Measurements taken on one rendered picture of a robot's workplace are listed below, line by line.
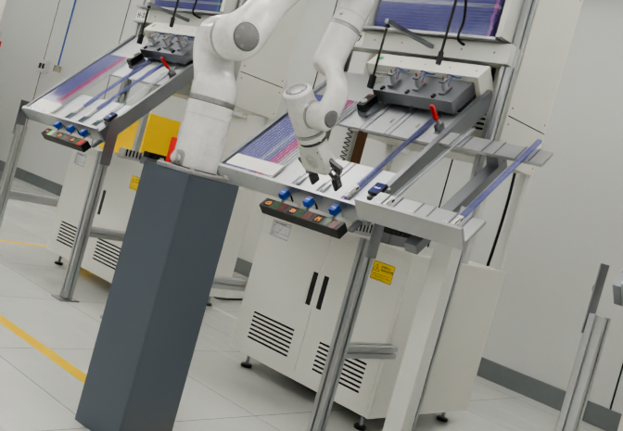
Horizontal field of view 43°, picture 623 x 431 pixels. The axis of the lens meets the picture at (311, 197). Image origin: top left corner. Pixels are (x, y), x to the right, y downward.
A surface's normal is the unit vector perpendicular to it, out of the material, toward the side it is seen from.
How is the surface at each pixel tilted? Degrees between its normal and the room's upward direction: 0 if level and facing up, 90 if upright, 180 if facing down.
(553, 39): 90
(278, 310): 90
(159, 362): 90
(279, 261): 90
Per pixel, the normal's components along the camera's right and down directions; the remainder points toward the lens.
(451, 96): -0.26, -0.80
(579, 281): -0.65, -0.16
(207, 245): 0.75, 0.22
